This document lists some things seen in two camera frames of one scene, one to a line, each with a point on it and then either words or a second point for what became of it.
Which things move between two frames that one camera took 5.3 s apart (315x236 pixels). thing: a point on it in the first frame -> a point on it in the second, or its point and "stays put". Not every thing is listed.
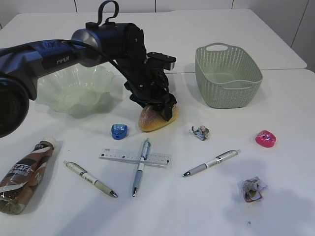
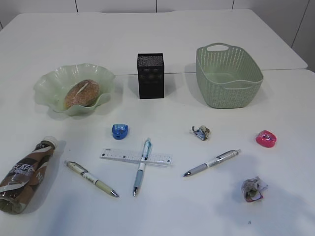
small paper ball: x=201 y=132 stays put
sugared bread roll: x=151 y=118 -> x=82 y=93
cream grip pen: x=85 y=174 stays put
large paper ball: x=252 y=189 stays put
